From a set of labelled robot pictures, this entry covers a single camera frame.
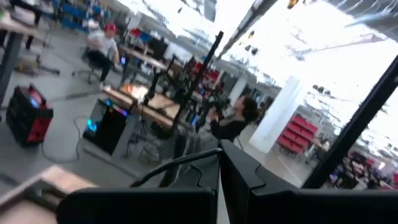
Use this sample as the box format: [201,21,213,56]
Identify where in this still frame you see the red bin rack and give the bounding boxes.
[275,113,320,156]

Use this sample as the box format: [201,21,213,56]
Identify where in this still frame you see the wooden station table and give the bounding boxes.
[102,83,183,129]

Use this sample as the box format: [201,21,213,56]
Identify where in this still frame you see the person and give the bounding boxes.
[85,21,122,90]
[207,95,259,142]

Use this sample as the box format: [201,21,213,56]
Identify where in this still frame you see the white building column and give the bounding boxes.
[248,75,308,154]

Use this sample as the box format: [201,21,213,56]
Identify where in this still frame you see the black computer tower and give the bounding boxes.
[83,98,130,156]

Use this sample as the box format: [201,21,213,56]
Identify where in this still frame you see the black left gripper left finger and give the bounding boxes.
[55,152,220,224]

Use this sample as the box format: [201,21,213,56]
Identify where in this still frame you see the black frame pole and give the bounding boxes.
[217,0,398,189]

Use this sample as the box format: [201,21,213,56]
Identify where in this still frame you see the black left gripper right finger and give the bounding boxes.
[219,139,398,224]

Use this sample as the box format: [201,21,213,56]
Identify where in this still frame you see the black background station frame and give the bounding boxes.
[169,30,224,133]

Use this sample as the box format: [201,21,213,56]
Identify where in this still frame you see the black cord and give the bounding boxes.
[130,147,223,188]

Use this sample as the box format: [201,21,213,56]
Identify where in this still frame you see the office chair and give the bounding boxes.
[73,49,103,85]

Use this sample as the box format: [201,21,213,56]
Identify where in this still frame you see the red black equipment case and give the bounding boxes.
[5,83,54,147]

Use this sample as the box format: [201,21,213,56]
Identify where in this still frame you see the wooden table black legs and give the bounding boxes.
[0,9,40,106]

